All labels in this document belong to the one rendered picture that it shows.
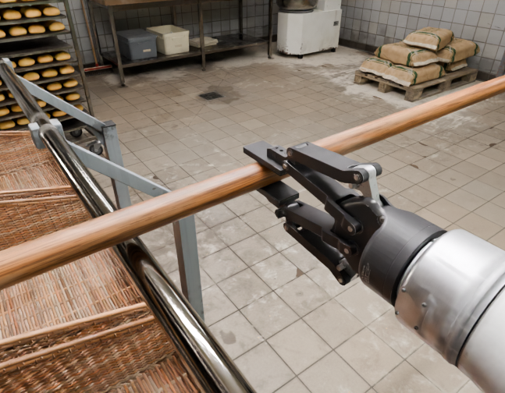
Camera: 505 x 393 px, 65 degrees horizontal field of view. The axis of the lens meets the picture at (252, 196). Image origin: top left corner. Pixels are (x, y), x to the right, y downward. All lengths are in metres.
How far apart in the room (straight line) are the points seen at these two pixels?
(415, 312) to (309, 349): 1.46
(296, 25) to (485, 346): 5.57
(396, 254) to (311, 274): 1.74
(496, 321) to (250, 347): 1.51
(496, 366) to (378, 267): 0.10
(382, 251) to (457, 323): 0.07
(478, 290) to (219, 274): 1.80
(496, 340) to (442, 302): 0.04
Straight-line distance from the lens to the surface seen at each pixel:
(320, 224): 0.41
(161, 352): 1.00
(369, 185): 0.35
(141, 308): 0.94
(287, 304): 1.91
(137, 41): 5.01
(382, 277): 0.33
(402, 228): 0.33
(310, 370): 1.71
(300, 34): 5.78
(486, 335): 0.30
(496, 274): 0.31
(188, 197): 0.40
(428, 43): 4.68
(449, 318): 0.30
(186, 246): 0.94
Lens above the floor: 1.42
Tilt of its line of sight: 33 degrees down
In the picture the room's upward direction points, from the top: straight up
